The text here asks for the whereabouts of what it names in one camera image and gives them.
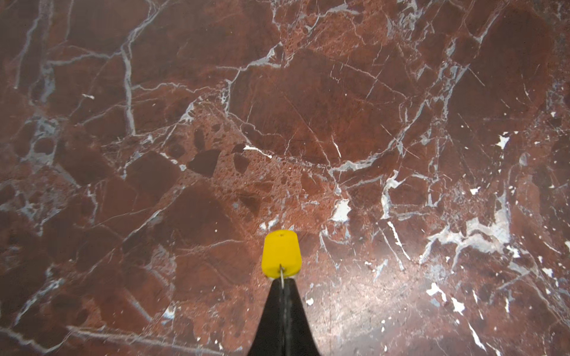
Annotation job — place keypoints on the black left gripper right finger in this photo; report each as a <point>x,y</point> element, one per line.
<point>298,338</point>

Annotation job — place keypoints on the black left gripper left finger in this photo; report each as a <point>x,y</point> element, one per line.
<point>269,337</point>

